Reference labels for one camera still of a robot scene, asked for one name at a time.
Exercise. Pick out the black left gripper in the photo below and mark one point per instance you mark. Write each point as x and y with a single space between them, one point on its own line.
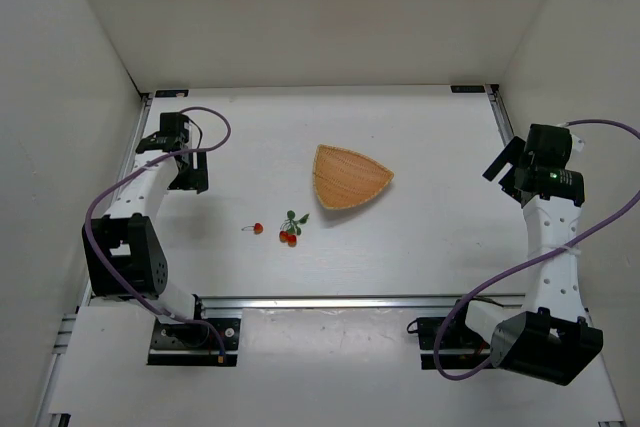
195 173

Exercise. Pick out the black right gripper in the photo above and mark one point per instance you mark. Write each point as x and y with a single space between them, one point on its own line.
507 167

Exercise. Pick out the single red cherry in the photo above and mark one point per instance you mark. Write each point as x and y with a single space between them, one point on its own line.
256 228

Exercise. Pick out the cherry pair with leaves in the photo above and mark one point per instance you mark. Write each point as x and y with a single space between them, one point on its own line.
291 228

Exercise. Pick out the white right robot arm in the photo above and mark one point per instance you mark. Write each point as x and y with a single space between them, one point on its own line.
549 338

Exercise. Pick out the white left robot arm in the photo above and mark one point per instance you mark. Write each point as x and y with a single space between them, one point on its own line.
125 234

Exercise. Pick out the woven triangular fruit basket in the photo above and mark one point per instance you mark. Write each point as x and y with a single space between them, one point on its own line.
345 179

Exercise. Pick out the black left corner bracket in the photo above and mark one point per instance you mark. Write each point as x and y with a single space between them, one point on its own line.
171 93

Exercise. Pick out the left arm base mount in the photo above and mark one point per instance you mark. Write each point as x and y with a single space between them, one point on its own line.
178 345

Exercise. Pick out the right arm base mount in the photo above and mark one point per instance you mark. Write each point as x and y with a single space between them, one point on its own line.
460 348

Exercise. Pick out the aluminium front rail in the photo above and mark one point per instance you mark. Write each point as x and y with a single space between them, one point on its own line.
327 303

